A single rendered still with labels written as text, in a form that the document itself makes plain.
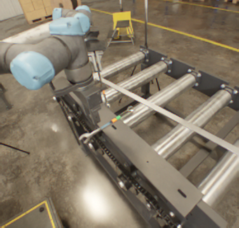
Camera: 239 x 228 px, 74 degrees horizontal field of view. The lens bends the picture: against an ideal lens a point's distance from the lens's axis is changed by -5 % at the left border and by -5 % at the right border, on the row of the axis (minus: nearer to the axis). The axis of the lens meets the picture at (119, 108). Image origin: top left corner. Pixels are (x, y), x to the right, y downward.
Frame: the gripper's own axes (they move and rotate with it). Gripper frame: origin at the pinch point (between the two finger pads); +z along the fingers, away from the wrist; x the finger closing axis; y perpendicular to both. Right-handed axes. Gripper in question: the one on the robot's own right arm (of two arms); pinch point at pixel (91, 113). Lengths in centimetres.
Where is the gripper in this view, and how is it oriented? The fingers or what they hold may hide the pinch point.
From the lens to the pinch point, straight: 60.0
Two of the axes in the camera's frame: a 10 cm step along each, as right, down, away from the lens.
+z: 1.0, 7.1, 6.9
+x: -6.1, -5.1, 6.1
